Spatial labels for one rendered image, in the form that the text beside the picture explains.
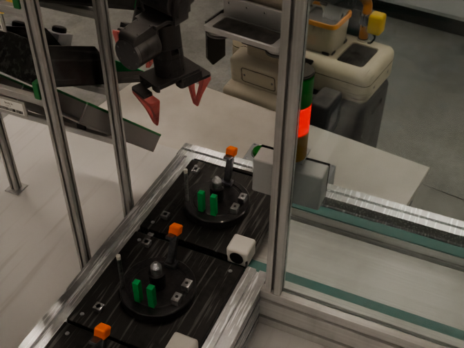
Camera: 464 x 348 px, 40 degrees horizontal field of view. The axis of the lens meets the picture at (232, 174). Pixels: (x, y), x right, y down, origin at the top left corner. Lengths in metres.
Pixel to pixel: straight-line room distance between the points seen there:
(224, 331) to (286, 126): 0.41
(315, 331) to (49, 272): 0.57
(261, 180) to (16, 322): 0.58
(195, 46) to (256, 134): 2.23
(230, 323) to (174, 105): 0.85
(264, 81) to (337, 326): 0.98
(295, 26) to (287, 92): 0.11
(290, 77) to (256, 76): 1.10
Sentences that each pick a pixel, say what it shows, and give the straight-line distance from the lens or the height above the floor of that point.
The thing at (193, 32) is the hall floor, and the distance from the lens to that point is 4.08.
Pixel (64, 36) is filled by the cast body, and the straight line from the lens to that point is 1.38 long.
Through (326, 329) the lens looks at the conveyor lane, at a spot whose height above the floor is 0.91.
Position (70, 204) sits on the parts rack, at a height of 1.08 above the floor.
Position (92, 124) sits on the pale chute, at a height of 1.16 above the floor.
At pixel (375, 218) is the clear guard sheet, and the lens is 1.01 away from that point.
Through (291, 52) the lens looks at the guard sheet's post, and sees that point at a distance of 0.87.
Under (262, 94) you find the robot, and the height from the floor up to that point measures 0.80.
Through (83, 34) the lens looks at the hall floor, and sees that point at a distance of 4.15.
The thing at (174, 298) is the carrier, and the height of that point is 1.00.
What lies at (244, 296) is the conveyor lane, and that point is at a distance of 1.20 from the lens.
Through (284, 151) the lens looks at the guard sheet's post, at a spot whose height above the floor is 1.29.
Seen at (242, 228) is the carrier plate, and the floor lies 0.97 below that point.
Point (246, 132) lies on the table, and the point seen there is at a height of 0.86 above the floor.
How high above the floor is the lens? 1.89
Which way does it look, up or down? 40 degrees down
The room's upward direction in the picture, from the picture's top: straight up
